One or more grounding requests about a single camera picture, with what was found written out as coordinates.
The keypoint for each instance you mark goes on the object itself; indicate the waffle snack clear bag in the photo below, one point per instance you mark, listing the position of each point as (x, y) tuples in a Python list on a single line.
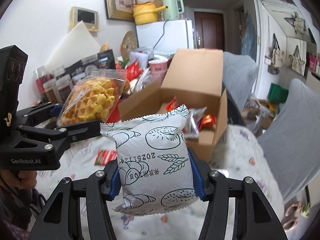
[(94, 97)]

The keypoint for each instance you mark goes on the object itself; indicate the green electric kettle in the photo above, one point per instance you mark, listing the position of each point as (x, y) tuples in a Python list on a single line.
[(173, 10)]

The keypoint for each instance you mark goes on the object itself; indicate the white bread print bag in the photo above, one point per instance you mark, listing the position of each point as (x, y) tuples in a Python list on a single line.
[(153, 163)]

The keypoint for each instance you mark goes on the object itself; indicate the white foam board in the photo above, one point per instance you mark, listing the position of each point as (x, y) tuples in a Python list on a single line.
[(78, 44)]

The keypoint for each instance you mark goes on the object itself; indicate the brown entrance door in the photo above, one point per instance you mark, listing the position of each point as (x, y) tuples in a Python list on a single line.
[(209, 30)]

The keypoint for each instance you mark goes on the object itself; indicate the grey chair cover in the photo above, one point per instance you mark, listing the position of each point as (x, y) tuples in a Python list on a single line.
[(291, 143), (239, 75)]

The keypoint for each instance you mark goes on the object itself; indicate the yellow pot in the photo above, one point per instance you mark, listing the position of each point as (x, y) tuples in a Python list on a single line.
[(146, 13)]

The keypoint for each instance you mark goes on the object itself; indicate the small red snack packet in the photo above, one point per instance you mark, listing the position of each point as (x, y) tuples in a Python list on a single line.
[(207, 121)]

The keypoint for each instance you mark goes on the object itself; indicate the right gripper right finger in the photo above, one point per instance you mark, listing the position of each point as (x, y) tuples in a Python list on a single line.
[(254, 217)]

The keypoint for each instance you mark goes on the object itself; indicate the red wedding egg packet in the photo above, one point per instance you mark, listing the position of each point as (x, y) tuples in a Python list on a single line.
[(171, 105)]

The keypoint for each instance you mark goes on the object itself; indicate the wall intercom panel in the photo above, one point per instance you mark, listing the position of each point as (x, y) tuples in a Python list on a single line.
[(89, 17)]

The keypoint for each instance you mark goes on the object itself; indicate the pink slipper pair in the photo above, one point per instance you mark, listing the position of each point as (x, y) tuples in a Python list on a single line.
[(290, 220)]

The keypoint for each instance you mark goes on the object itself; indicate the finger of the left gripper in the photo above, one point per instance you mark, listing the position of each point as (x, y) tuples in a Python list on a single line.
[(35, 115), (55, 140)]

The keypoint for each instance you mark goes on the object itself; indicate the silver foil snack bag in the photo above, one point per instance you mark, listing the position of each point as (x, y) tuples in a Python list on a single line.
[(191, 129)]

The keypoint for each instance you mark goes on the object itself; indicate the green bag on floor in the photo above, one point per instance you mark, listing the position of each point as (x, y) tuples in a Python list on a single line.
[(277, 94)]

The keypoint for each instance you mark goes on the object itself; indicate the near grey chair cover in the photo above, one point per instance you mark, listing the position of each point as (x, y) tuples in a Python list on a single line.
[(291, 143)]

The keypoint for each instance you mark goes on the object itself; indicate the pink paper cup stack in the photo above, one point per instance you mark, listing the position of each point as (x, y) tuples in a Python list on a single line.
[(158, 69)]

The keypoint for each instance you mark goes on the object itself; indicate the red spicy strip packet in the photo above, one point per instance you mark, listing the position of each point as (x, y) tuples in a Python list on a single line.
[(105, 156)]

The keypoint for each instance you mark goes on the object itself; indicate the far grey chair cover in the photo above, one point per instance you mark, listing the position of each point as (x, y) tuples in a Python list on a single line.
[(239, 75)]

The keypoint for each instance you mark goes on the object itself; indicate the woven round mat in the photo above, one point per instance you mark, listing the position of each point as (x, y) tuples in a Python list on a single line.
[(129, 43)]

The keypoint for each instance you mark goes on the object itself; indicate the brown cardboard box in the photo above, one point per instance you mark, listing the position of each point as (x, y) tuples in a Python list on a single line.
[(194, 79)]

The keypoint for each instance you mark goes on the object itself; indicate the gold framed picture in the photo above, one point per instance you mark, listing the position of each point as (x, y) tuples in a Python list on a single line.
[(118, 0)]

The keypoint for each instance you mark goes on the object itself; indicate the left hand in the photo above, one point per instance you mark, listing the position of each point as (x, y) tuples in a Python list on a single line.
[(27, 180)]

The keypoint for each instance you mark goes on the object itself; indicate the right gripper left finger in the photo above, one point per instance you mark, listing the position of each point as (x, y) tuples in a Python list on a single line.
[(60, 216)]

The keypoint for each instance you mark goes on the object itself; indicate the white refrigerator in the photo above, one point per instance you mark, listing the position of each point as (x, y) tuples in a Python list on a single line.
[(166, 36)]

